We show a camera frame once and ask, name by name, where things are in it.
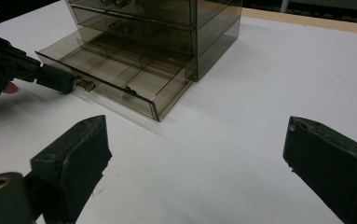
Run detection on smoky transparent drawer cabinet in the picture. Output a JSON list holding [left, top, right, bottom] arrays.
[[64, 0, 244, 82]]

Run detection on small black object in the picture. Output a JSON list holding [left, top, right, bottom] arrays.
[[122, 86, 139, 101]]

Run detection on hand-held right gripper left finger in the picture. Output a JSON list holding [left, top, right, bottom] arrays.
[[30, 114, 114, 224]]

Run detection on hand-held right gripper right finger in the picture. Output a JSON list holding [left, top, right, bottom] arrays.
[[282, 115, 357, 224]]

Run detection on wooden table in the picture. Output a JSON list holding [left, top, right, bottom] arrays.
[[240, 7, 357, 36]]

